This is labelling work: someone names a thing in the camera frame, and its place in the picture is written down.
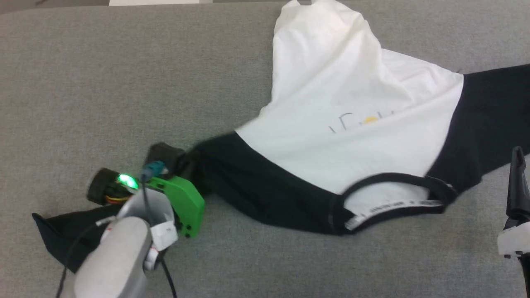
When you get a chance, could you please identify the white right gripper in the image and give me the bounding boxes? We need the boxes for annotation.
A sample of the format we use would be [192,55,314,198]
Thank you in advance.
[497,145,530,259]

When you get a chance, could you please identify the white rectangular box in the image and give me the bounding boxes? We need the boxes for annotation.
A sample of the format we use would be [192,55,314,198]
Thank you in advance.
[108,0,214,6]

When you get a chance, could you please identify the white shirt with black sleeves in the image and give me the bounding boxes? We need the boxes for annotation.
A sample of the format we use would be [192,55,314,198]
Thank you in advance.
[32,0,530,274]

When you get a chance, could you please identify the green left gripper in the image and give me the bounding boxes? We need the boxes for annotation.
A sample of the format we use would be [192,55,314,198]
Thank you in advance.
[147,151,206,239]

